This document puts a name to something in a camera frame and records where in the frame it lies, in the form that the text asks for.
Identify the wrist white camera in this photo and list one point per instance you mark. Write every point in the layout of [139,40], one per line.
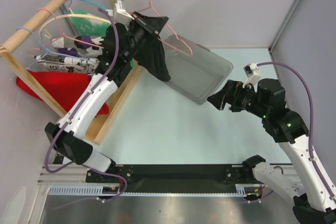
[253,74]
[119,13]

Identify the black trousers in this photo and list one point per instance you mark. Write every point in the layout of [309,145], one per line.
[151,56]

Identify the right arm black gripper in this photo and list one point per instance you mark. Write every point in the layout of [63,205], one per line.
[233,91]

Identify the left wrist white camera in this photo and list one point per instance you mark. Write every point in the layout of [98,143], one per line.
[119,13]

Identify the green white garment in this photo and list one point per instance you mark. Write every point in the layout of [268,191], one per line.
[89,27]

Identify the pink wire hanger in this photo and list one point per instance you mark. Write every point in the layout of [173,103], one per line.
[88,44]
[168,24]

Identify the blue plastic hanger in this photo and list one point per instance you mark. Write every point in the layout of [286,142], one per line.
[93,3]

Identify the purple cow print garment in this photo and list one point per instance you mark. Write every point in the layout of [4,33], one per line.
[84,46]

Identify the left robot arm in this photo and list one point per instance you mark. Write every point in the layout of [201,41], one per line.
[66,136]

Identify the aluminium rail with cable duct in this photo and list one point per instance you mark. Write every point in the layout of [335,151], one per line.
[78,181]

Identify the cream plastic hanger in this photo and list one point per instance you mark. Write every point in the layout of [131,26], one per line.
[65,22]

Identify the pink wire hanger on rack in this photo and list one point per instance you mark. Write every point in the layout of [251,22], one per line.
[88,44]

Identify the red garment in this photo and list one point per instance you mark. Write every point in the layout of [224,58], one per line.
[65,87]

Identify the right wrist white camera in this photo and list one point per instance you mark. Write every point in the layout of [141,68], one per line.
[253,74]

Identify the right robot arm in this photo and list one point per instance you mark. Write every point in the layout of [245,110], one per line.
[310,200]

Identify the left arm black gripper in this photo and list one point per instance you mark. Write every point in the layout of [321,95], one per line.
[152,26]

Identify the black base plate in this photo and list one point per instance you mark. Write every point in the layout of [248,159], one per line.
[185,178]

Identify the clear grey plastic bin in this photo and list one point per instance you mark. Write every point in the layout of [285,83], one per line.
[195,71]

